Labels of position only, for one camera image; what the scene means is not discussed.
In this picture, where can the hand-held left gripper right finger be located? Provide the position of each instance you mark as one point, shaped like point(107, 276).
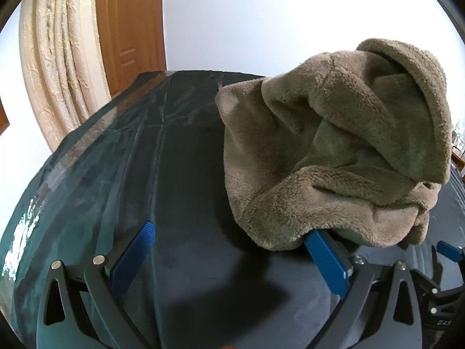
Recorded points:
point(327, 261)

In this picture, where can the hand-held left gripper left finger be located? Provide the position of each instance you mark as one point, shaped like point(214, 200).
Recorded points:
point(132, 252)

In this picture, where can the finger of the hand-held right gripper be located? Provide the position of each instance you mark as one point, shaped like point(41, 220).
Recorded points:
point(432, 298)
point(450, 250)

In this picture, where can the brown fleece sweater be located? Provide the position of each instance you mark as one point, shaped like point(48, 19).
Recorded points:
point(327, 145)

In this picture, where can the cluttered wooden desk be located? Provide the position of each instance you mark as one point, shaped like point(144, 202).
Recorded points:
point(458, 138)

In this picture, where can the beige curtain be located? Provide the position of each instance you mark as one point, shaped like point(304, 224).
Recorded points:
point(61, 61)

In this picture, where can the wooden door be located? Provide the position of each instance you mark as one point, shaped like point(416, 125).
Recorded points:
point(130, 25)

